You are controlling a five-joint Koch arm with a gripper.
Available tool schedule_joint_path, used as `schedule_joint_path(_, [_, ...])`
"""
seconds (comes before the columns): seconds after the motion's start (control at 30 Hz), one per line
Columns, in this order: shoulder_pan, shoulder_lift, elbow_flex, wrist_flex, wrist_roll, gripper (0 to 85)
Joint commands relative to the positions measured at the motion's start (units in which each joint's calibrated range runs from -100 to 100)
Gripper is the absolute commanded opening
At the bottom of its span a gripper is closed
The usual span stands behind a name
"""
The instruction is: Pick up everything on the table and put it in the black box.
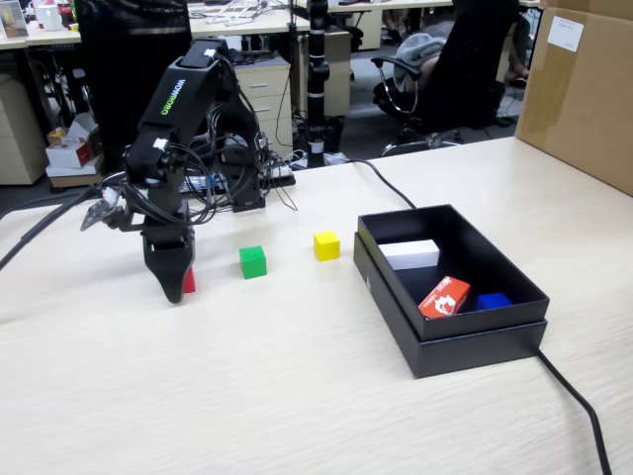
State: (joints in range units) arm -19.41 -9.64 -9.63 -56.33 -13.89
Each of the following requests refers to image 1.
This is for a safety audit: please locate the thick black power cable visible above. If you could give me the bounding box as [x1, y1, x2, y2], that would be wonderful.
[345, 158, 613, 475]

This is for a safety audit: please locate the black camera cable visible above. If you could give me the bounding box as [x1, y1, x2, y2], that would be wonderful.
[0, 185, 108, 272]

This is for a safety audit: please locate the grey cloth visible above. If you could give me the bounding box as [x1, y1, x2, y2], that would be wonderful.
[394, 32, 449, 95]

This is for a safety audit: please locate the robot controller circuit board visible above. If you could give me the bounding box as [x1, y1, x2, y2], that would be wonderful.
[178, 171, 231, 197]

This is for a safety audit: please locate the yellow wooden cube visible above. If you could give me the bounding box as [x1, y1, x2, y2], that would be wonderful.
[313, 230, 341, 262]

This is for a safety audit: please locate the black cardboard box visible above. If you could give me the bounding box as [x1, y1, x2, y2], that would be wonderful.
[352, 202, 552, 380]

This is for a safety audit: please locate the beige pedestal cabinet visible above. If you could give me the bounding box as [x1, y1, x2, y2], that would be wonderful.
[323, 30, 354, 119]

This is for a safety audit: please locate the blue wooden cube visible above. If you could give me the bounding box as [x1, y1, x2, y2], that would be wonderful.
[475, 292, 513, 313]

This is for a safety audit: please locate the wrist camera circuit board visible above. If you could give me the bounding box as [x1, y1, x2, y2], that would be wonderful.
[80, 197, 123, 233]

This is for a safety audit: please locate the small picture frame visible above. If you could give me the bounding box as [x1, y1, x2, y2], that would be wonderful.
[0, 0, 30, 40]

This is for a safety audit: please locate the white rectangular block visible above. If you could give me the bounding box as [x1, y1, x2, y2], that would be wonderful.
[378, 238, 441, 272]

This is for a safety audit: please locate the orange printed carton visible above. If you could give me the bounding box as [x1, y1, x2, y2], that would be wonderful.
[417, 275, 472, 321]

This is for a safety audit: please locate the large brown cardboard box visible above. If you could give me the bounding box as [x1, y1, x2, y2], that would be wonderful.
[513, 0, 633, 197]

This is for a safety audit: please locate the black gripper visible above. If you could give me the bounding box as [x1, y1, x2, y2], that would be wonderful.
[117, 197, 197, 305]

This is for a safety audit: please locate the black jointed pole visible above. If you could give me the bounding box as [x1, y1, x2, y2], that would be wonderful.
[296, 0, 345, 169]

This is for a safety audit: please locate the white drawer pedestal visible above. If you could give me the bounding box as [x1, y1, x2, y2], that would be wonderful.
[235, 62, 294, 160]

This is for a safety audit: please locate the white red small carton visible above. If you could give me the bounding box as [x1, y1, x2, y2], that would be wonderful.
[45, 139, 99, 170]

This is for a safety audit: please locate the beige filing cabinet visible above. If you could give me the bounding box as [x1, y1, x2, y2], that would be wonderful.
[0, 73, 49, 187]

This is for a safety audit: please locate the green wooden cube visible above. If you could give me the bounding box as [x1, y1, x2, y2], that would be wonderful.
[238, 244, 268, 280]

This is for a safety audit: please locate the light wooden office desk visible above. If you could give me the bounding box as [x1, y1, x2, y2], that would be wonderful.
[0, 7, 311, 50]

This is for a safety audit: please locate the black mesh office chair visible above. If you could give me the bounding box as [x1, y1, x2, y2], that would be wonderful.
[370, 0, 533, 157]

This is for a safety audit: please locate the black highback office chair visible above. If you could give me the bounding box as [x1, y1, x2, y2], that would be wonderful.
[73, 0, 194, 197]

